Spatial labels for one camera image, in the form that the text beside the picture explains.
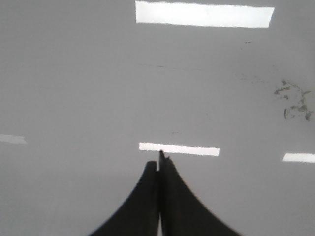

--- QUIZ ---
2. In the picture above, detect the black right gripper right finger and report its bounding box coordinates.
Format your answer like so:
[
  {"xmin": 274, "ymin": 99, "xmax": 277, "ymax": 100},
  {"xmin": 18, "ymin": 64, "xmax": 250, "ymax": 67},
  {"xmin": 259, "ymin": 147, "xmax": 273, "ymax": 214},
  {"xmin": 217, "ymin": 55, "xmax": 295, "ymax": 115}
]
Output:
[{"xmin": 159, "ymin": 157, "xmax": 239, "ymax": 236}]

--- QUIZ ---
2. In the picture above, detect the white whiteboard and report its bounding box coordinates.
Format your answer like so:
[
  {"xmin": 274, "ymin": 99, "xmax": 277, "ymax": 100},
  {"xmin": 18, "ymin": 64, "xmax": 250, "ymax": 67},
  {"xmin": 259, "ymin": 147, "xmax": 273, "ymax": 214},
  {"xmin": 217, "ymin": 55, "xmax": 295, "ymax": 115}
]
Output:
[{"xmin": 0, "ymin": 0, "xmax": 315, "ymax": 236}]

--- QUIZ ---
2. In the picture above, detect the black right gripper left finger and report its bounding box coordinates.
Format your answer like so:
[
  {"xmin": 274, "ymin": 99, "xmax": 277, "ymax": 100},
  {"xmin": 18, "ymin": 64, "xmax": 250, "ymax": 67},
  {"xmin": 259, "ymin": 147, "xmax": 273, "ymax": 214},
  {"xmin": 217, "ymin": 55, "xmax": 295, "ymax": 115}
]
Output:
[{"xmin": 91, "ymin": 161, "xmax": 159, "ymax": 236}]

